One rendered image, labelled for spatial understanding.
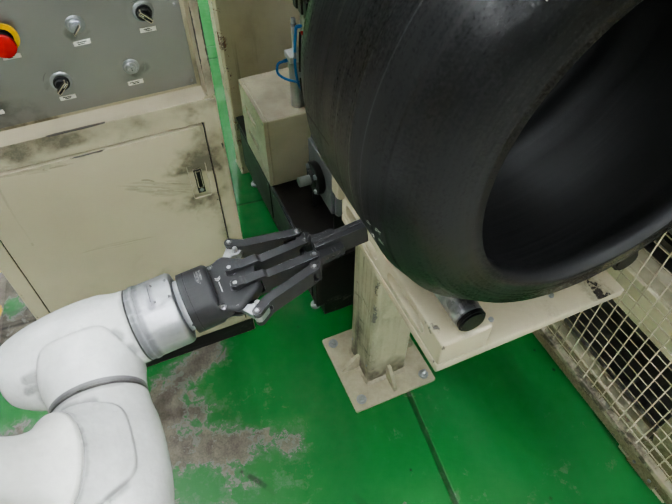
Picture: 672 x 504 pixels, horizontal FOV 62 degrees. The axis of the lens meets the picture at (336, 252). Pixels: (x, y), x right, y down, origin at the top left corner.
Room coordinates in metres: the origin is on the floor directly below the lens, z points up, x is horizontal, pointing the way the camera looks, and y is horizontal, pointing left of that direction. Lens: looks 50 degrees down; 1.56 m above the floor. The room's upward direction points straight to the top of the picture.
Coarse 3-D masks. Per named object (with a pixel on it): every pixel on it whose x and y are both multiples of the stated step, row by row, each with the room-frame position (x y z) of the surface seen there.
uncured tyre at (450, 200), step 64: (320, 0) 0.57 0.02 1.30; (384, 0) 0.48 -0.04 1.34; (448, 0) 0.43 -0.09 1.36; (512, 0) 0.41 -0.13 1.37; (576, 0) 0.40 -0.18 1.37; (640, 0) 0.42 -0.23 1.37; (320, 64) 0.53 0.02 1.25; (384, 64) 0.44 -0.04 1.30; (448, 64) 0.40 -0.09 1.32; (512, 64) 0.39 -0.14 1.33; (576, 64) 0.80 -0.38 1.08; (640, 64) 0.79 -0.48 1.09; (320, 128) 0.52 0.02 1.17; (384, 128) 0.41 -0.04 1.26; (448, 128) 0.38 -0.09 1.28; (512, 128) 0.39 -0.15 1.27; (576, 128) 0.77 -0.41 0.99; (640, 128) 0.71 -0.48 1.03; (384, 192) 0.39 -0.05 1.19; (448, 192) 0.37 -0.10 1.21; (512, 192) 0.68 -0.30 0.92; (576, 192) 0.66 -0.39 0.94; (640, 192) 0.62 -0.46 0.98; (448, 256) 0.38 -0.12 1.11; (512, 256) 0.55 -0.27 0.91; (576, 256) 0.49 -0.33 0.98
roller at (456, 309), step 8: (440, 296) 0.48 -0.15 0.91; (448, 304) 0.46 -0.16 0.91; (456, 304) 0.45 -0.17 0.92; (464, 304) 0.45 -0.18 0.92; (472, 304) 0.45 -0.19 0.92; (448, 312) 0.45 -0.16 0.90; (456, 312) 0.44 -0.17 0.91; (464, 312) 0.44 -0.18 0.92; (472, 312) 0.44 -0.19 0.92; (480, 312) 0.44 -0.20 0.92; (456, 320) 0.44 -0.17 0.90; (464, 320) 0.43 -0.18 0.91; (472, 320) 0.43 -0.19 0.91; (480, 320) 0.44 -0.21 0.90; (464, 328) 0.43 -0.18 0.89; (472, 328) 0.43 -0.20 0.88
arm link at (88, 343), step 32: (64, 320) 0.34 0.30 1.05; (96, 320) 0.34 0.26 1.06; (128, 320) 0.34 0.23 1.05; (0, 352) 0.31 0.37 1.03; (32, 352) 0.30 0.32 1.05; (64, 352) 0.30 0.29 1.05; (96, 352) 0.30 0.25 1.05; (128, 352) 0.31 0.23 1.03; (0, 384) 0.28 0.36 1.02; (32, 384) 0.27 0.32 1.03; (64, 384) 0.27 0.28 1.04; (96, 384) 0.26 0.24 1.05
